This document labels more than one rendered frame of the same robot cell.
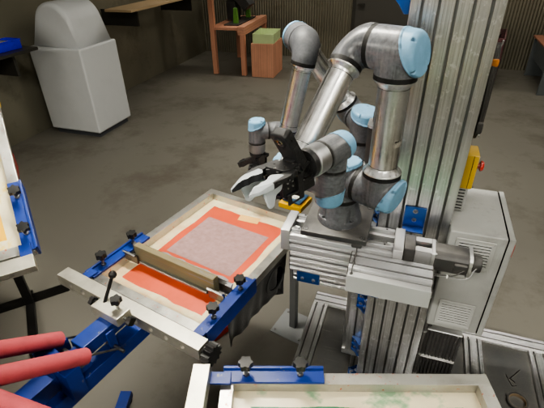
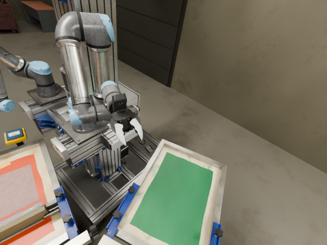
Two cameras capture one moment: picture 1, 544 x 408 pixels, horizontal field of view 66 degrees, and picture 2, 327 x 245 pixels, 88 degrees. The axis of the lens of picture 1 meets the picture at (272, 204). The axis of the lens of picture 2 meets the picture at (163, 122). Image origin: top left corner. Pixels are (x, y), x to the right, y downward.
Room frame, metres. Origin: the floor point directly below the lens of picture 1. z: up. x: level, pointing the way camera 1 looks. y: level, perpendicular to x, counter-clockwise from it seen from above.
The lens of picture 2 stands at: (0.55, 0.38, 2.08)
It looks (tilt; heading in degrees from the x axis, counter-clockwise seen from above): 41 degrees down; 283
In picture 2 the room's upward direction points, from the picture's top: 11 degrees clockwise
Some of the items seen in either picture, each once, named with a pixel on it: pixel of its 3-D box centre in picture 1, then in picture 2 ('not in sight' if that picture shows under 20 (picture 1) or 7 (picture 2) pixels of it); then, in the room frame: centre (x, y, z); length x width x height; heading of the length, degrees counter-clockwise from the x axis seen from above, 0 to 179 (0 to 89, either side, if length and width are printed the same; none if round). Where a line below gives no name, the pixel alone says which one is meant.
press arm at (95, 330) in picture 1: (100, 330); not in sight; (0.94, 0.57, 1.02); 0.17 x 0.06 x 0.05; 148
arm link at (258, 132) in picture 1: (257, 130); not in sight; (1.73, 0.06, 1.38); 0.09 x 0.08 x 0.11; 101
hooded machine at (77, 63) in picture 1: (78, 67); not in sight; (5.37, 2.40, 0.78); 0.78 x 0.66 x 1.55; 71
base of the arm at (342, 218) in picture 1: (340, 206); (83, 119); (1.22, -0.24, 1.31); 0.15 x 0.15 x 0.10
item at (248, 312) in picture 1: (252, 290); not in sight; (1.37, 0.09, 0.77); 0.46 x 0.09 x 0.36; 148
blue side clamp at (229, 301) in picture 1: (227, 308); (65, 210); (1.07, 0.16, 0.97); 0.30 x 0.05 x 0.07; 148
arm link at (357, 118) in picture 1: (363, 122); (41, 72); (1.69, -0.40, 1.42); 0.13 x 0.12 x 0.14; 11
